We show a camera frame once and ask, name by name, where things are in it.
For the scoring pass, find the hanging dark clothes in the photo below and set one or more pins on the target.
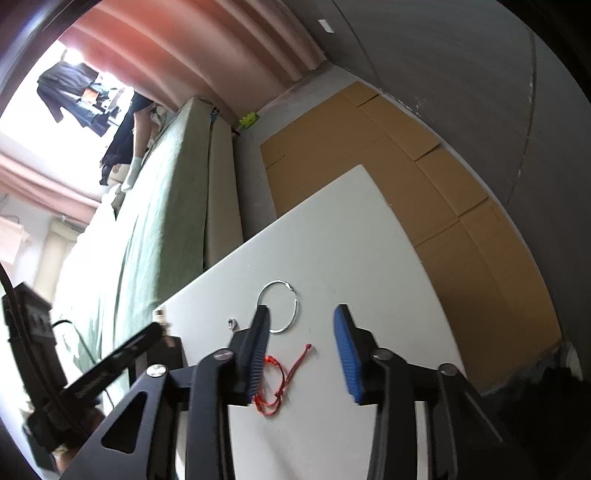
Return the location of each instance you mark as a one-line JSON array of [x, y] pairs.
[[69, 92]]

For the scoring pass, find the white wall socket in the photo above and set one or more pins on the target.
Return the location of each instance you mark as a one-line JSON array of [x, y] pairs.
[[327, 26]]

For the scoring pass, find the dark cardboard box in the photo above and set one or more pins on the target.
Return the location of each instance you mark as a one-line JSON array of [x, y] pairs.
[[174, 350]]

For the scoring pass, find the bed with green sheet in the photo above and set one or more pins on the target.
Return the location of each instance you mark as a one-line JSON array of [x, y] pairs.
[[161, 198]]

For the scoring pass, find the wide pink curtain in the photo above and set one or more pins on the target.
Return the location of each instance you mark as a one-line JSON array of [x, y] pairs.
[[207, 46]]

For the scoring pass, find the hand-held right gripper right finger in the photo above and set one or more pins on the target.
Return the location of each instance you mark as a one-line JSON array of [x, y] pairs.
[[348, 350]]

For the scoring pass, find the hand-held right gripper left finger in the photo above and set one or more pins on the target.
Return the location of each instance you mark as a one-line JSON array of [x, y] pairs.
[[256, 350]]

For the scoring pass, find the small silver screw eye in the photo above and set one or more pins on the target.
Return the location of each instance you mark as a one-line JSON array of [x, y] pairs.
[[232, 324]]

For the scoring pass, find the narrow pink curtain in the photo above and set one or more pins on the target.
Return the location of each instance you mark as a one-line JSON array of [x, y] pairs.
[[46, 184]]

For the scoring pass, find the cream padded headboard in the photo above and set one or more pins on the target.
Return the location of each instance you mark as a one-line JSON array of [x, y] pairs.
[[57, 258]]

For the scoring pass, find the flattened brown cardboard sheet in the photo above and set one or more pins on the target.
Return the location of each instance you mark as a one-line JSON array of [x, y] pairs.
[[415, 161]]

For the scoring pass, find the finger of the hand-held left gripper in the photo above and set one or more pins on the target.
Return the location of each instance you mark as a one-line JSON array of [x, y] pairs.
[[115, 360]]

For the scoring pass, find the small green floor object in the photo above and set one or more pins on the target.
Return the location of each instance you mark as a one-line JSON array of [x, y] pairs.
[[248, 120]]

